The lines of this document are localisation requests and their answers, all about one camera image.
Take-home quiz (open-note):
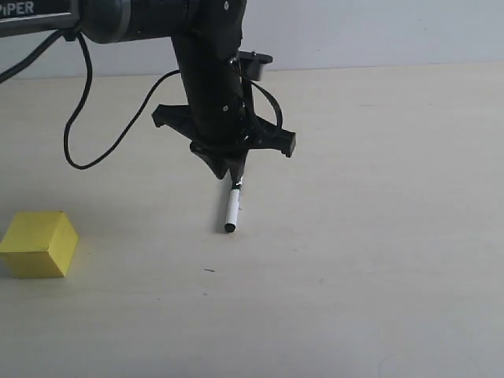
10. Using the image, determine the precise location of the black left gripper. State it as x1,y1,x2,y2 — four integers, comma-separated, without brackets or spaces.
152,1,296,185

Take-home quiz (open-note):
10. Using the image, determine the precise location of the black and white whiteboard marker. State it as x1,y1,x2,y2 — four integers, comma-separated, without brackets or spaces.
224,178,243,233

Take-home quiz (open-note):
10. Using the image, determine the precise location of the yellow cube block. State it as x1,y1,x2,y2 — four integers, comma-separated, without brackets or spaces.
1,211,79,279

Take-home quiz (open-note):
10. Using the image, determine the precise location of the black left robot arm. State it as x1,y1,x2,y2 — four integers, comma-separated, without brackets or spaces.
1,1,296,185

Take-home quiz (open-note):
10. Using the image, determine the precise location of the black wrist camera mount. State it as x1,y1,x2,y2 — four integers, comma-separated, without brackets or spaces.
239,51,273,81

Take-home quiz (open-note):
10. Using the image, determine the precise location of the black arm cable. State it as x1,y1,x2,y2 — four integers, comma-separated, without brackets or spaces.
0,29,182,171

